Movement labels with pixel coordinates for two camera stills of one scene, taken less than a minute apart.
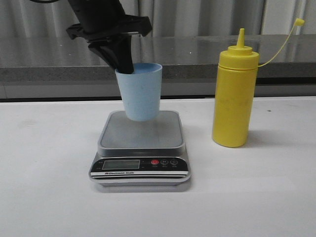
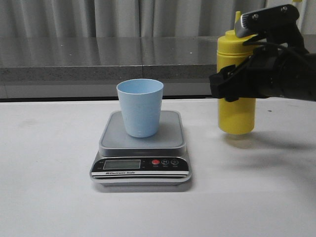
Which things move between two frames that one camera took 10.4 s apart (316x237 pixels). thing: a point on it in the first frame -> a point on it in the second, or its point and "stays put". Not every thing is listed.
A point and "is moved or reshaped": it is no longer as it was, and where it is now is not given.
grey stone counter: (55, 66) stays put
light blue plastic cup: (141, 91) is moved or reshaped
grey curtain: (170, 17) stays put
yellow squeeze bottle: (235, 86) is moved or reshaped
